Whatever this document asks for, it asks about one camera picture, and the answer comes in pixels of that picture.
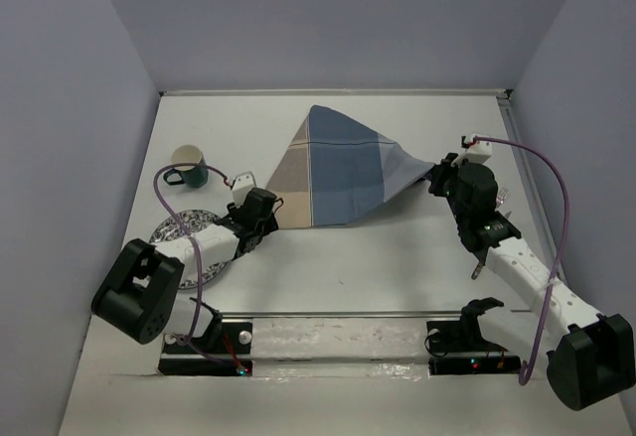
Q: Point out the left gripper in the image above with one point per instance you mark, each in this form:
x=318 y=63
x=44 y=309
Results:
x=268 y=224

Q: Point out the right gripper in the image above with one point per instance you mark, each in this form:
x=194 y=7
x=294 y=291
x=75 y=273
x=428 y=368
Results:
x=440 y=171

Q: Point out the fork with dark handle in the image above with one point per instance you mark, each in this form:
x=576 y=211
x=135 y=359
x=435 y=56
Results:
x=502 y=196

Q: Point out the knife with dark handle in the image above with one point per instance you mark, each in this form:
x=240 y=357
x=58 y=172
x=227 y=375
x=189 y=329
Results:
x=476 y=272

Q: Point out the dark green mug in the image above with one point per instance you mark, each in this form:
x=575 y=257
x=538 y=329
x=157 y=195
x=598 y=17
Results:
x=188 y=168

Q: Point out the blue floral ceramic plate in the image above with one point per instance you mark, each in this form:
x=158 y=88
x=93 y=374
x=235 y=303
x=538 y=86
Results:
x=195 y=220

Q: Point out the blue beige checked placemat cloth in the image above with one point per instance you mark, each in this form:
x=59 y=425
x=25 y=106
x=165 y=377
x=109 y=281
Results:
x=337 y=170

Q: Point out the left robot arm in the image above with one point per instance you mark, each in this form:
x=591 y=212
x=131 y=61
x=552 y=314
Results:
x=138 y=294

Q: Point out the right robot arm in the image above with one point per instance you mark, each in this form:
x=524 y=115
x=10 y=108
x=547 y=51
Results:
x=585 y=355

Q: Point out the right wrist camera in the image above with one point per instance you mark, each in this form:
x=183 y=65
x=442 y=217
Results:
x=473 y=151

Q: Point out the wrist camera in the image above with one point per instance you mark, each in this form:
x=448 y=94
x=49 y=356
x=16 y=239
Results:
x=473 y=151
x=241 y=186

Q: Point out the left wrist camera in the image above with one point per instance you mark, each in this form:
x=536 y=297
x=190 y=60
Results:
x=241 y=186

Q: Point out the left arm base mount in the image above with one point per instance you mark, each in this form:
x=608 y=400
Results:
x=223 y=350

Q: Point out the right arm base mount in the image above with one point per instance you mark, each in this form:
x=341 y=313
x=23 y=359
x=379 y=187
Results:
x=456 y=347

